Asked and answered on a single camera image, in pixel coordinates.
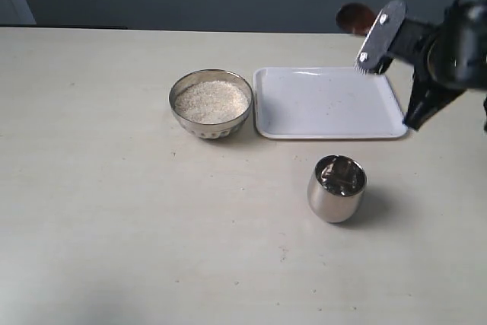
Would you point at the shiny steel cup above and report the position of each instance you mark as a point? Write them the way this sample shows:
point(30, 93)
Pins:
point(335, 188)

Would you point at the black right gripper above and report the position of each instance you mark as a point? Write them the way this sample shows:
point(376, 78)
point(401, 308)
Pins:
point(452, 53)

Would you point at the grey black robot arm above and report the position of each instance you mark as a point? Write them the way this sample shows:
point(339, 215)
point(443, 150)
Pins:
point(448, 59)

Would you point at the white rectangular tray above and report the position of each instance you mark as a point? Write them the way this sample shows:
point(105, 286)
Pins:
point(325, 103)

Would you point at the steel bowl of rice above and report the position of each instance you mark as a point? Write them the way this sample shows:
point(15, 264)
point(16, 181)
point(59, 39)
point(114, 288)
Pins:
point(211, 103)

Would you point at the dark red wooden spoon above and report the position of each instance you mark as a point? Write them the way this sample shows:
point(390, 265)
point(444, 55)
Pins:
point(355, 18)

